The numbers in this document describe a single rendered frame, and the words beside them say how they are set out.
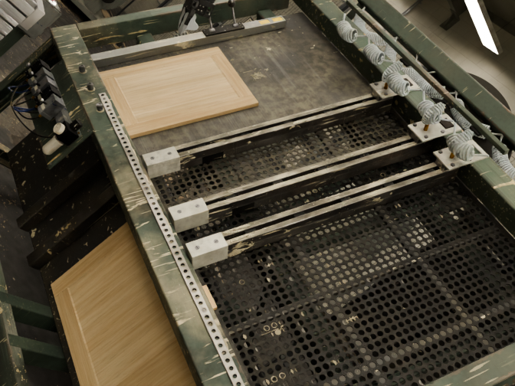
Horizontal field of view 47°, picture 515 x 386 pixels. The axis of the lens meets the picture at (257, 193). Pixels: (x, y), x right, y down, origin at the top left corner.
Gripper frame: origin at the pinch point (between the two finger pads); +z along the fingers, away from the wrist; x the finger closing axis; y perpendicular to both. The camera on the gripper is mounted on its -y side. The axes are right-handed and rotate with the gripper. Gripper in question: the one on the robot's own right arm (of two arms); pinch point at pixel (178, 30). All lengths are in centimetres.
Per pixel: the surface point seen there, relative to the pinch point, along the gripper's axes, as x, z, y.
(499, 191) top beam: -71, -5, 106
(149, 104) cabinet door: 17.9, 39.4, 7.4
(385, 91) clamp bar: -11, -7, 88
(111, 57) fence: 50, 37, -4
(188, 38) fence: 56, 20, 28
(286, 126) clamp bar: -16, 17, 50
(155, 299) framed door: -53, 80, 10
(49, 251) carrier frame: -5, 105, -16
